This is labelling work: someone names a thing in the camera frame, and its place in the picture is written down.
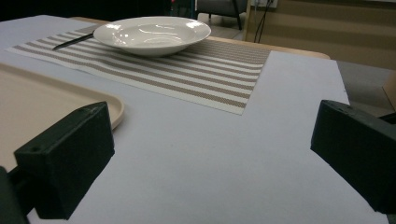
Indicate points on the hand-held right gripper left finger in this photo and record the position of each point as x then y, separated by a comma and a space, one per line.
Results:
65, 155

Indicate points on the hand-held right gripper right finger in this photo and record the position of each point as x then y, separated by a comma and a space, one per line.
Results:
358, 152

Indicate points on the beige plastic tray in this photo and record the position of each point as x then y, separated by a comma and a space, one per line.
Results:
37, 109

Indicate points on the black knife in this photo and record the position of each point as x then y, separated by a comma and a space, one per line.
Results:
72, 41

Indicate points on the striped beige placemat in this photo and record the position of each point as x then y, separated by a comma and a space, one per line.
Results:
174, 71

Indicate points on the white deep plate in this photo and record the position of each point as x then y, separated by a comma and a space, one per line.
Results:
152, 34

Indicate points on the grey chair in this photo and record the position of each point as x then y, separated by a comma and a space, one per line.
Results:
219, 7

